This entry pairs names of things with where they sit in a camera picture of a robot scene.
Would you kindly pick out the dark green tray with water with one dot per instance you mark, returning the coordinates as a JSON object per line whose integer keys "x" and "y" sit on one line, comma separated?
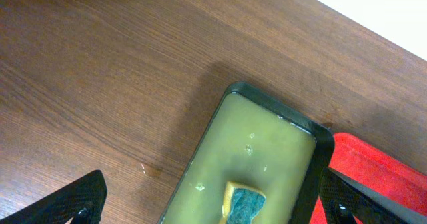
{"x": 255, "y": 140}

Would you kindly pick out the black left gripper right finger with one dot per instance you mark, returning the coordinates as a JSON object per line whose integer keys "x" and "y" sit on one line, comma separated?
{"x": 345, "y": 200}

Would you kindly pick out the red plastic tray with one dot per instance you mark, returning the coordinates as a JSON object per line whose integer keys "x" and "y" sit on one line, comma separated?
{"x": 380, "y": 172}

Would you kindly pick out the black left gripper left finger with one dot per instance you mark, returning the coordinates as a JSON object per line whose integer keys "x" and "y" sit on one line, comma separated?
{"x": 81, "y": 201}

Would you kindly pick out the green and yellow sponge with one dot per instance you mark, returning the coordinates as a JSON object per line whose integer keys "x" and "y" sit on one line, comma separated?
{"x": 241, "y": 203}

